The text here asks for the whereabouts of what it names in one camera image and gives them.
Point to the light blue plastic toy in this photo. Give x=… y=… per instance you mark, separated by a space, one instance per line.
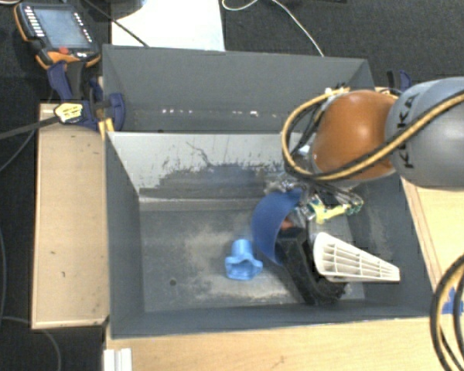
x=240 y=263

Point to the grey metal bin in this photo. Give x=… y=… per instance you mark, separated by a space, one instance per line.
x=185 y=246

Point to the dark blue curved plastic piece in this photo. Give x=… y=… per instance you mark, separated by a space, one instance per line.
x=268 y=222

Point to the black rectangular block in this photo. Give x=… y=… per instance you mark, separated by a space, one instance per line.
x=299 y=269

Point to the white ribbed plastic grille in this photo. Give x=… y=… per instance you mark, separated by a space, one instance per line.
x=348 y=261

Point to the pale wood flat board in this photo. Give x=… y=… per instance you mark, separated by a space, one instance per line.
x=71 y=226

